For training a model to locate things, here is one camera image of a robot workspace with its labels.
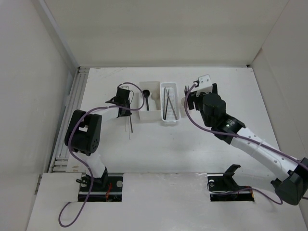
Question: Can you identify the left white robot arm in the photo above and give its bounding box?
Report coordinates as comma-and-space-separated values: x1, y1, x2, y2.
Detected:
64, 86, 131, 191

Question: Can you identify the white square box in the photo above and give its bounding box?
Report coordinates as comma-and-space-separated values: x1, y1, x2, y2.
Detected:
138, 81, 161, 121

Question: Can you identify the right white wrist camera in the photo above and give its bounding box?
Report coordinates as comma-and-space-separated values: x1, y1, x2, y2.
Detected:
194, 75, 213, 97

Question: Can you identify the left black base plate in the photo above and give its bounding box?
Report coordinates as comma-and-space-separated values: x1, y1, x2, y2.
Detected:
76, 173, 123, 202

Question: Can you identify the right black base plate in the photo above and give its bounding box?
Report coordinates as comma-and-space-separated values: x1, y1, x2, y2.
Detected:
206, 164, 255, 202

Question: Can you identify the white perforated tray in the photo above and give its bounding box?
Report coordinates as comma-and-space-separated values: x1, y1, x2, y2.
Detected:
160, 82, 181, 126

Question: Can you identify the black plastic spoon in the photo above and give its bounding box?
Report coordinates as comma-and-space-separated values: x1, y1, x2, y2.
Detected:
142, 90, 150, 111

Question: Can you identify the brown wooden fork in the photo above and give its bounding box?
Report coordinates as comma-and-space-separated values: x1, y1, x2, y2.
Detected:
184, 85, 190, 108

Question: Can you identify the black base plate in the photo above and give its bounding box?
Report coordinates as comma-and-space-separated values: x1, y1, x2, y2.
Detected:
76, 173, 123, 202
206, 164, 255, 202

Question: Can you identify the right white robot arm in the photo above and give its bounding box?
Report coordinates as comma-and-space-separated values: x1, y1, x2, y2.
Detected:
184, 81, 308, 205

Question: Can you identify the purple cable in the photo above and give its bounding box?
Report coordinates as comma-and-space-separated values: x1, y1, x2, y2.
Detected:
59, 82, 148, 227
183, 83, 308, 205

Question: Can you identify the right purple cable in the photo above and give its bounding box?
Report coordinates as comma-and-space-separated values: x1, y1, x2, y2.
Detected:
183, 83, 308, 205

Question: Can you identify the aluminium rail frame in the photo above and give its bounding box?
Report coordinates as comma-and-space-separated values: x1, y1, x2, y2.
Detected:
46, 67, 90, 173

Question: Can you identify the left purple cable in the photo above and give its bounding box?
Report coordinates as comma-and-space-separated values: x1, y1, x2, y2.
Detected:
59, 82, 148, 227

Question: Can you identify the black chopstick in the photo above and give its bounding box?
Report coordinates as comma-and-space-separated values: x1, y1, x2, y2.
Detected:
164, 88, 169, 120
163, 88, 166, 120

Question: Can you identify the white paper cup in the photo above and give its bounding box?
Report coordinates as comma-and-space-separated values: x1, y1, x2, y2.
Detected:
180, 97, 187, 117

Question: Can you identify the beige plastic spoon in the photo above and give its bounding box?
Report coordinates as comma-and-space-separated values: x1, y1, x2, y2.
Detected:
151, 91, 160, 110

